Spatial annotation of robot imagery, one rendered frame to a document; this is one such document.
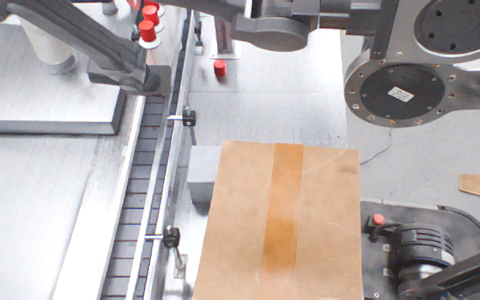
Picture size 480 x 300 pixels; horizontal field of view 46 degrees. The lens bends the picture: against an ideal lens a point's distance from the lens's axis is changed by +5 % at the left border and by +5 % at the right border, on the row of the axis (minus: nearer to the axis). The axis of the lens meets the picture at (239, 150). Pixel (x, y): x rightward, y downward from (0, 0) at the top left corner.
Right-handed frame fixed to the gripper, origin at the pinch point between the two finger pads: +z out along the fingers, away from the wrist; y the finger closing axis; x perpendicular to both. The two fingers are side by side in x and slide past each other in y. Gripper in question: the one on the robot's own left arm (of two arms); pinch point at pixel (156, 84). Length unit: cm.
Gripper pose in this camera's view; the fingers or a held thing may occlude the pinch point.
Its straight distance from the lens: 133.2
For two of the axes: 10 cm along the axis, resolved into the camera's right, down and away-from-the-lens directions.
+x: 0.0, 10.0, 0.1
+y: -10.0, 0.0, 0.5
